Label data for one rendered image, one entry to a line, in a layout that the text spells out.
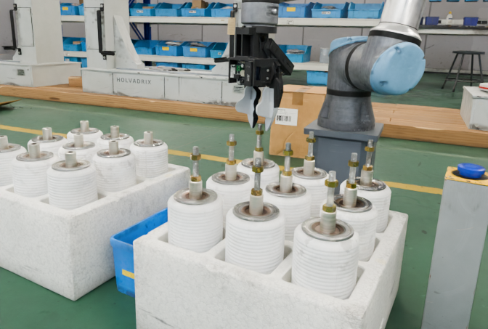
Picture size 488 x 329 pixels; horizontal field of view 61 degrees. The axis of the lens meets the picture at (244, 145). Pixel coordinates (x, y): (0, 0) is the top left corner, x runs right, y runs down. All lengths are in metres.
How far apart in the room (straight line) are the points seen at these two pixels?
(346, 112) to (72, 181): 0.66
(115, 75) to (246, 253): 2.72
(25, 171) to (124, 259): 0.29
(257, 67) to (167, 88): 2.22
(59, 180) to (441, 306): 0.74
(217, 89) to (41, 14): 1.77
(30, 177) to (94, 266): 0.23
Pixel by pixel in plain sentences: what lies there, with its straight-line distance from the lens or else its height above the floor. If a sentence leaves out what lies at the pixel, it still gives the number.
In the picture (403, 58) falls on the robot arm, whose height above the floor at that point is 0.49.
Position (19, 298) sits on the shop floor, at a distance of 1.00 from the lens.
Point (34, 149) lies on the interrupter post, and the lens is 1.02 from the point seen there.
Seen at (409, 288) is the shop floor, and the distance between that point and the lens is 1.03.
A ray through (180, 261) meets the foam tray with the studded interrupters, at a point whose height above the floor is 0.17.
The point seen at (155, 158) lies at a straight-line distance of 1.06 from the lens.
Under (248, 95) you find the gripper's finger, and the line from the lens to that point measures 0.90.
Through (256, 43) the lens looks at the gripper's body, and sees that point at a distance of 0.84.
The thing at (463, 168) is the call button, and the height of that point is 0.33.
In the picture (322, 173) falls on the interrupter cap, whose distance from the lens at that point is 0.87.
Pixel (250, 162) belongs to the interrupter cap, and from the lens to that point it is 0.93.
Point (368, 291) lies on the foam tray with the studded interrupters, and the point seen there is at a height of 0.18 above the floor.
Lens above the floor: 0.52
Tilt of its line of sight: 14 degrees down
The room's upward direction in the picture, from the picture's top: 2 degrees clockwise
